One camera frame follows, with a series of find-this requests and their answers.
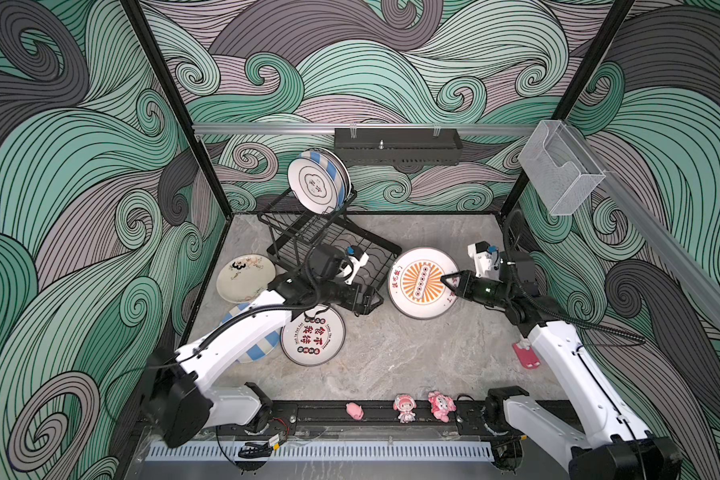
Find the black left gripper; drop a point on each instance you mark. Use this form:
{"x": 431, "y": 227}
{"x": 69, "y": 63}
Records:
{"x": 359, "y": 306}

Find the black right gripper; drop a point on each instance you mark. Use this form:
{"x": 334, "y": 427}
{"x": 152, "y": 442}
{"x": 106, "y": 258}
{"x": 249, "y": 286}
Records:
{"x": 466, "y": 284}

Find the orange sunburst plate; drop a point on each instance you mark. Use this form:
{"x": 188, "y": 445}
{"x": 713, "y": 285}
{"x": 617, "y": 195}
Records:
{"x": 414, "y": 283}

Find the white plate red Chinese characters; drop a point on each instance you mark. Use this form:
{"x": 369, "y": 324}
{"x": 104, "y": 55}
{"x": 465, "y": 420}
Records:
{"x": 314, "y": 337}

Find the blue white striped plate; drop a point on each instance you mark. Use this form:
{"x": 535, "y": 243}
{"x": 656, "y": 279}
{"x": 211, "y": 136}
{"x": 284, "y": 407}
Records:
{"x": 263, "y": 347}
{"x": 336, "y": 170}

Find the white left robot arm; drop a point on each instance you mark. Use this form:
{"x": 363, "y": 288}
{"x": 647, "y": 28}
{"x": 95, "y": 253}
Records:
{"x": 181, "y": 399}

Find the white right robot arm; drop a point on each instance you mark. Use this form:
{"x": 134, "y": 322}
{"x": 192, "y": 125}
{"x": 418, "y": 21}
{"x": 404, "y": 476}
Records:
{"x": 611, "y": 440}

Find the small pink pig toy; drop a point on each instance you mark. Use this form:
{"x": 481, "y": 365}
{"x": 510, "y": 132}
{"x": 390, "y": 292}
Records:
{"x": 355, "y": 411}

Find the pink hooded doll figurine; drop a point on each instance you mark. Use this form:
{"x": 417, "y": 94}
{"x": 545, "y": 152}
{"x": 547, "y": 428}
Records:
{"x": 405, "y": 405}

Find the cream floral plate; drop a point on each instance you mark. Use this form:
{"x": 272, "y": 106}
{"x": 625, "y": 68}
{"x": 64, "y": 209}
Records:
{"x": 245, "y": 277}

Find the pink plush creature toy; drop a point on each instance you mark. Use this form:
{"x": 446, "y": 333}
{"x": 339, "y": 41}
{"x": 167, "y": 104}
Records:
{"x": 441, "y": 406}

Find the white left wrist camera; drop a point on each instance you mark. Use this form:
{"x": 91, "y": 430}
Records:
{"x": 356, "y": 258}

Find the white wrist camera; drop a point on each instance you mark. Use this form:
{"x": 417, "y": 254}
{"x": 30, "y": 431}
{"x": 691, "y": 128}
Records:
{"x": 356, "y": 258}
{"x": 486, "y": 259}

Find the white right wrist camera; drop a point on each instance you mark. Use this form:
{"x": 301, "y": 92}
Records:
{"x": 486, "y": 259}

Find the black wire dish rack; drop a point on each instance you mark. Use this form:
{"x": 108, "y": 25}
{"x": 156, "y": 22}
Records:
{"x": 311, "y": 249}

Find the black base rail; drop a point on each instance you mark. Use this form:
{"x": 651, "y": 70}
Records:
{"x": 471, "y": 418}

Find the black wall-mounted tray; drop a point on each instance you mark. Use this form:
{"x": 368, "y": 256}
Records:
{"x": 405, "y": 148}

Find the clear acrylic wall holder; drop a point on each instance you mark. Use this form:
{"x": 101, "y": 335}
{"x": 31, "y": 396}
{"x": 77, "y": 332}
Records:
{"x": 561, "y": 166}

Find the white slotted cable duct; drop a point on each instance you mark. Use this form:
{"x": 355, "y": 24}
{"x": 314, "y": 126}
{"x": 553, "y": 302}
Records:
{"x": 331, "y": 451}

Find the aluminium wall rail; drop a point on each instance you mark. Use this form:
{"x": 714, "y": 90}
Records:
{"x": 284, "y": 128}

